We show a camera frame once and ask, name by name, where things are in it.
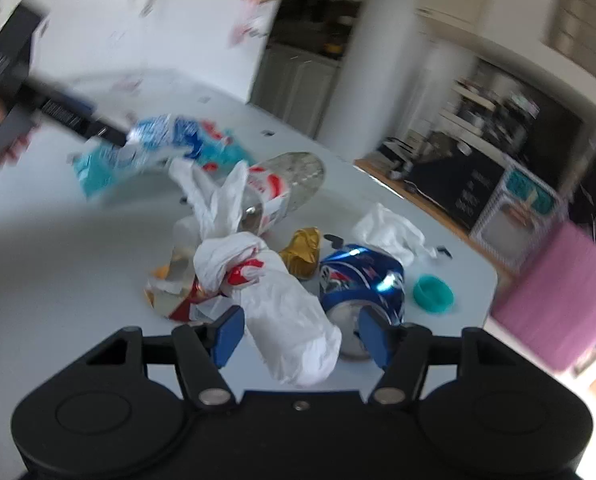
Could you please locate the white plastic bag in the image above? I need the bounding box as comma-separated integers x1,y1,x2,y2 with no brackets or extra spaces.
170,157,343,388

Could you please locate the red white crumpled wrapper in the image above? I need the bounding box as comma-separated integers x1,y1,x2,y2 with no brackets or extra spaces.
145,247,239,323

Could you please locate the teal bottle cap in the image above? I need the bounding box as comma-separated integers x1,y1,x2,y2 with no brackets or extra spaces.
412,274,454,315

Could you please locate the gold foil wrapper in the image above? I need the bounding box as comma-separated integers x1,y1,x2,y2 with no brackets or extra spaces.
278,227,323,281

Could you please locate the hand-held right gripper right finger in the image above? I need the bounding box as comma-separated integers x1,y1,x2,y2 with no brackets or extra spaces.
358,305,514,407

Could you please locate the blue white snack bag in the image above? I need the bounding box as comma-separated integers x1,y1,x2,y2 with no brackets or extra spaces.
72,115,253,202

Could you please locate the white floor cabinet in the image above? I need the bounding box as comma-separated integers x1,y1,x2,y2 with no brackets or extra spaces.
252,44,339,137

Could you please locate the black chalkboard counter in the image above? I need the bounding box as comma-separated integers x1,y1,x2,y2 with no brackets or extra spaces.
410,147,506,233

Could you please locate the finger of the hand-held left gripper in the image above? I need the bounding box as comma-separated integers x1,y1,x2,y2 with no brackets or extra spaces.
22,77,129,147

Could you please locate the clear plastic bottle red label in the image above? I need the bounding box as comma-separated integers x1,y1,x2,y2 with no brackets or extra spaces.
238,151,326,236

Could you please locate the shelf with kitchen appliances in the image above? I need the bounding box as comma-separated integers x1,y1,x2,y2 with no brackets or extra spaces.
440,72,581,161

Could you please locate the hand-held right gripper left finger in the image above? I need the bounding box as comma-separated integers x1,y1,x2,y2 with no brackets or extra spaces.
85,305,246,411

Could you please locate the teal white decorated box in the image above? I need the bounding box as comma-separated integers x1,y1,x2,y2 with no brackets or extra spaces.
470,165,565,272

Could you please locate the pink hanging wall decoration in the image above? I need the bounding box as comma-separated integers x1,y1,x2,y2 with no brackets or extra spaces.
227,0,291,47

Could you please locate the crushed blue can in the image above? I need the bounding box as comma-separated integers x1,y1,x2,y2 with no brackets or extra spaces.
319,244,406,358

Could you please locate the pink mattress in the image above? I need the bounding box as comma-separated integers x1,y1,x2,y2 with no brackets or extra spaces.
492,220,596,373

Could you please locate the crumpled white tissue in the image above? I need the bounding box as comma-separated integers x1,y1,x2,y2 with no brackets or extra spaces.
352,202,439,266

